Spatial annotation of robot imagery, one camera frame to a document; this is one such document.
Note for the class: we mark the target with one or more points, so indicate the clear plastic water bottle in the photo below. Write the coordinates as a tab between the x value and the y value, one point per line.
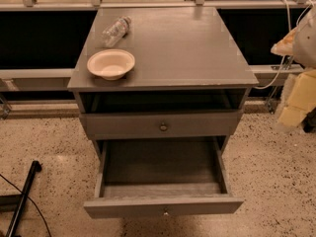
116	31

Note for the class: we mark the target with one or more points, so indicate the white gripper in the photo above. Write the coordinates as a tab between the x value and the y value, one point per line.
306	44

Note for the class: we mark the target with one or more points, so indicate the metal railing frame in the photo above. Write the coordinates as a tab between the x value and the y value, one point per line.
54	77

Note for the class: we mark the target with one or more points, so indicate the grey wooden drawer cabinet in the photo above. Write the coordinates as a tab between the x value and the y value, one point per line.
177	51

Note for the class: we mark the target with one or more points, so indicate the white paper bowl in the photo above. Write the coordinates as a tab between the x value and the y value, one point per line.
111	64

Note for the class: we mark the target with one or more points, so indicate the black metal stand leg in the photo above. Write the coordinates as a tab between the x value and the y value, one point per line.
16	203

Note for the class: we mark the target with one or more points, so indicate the grey drawer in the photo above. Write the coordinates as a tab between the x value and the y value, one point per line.
156	177
160	125

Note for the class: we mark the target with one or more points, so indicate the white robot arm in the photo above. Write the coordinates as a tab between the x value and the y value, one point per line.
304	45

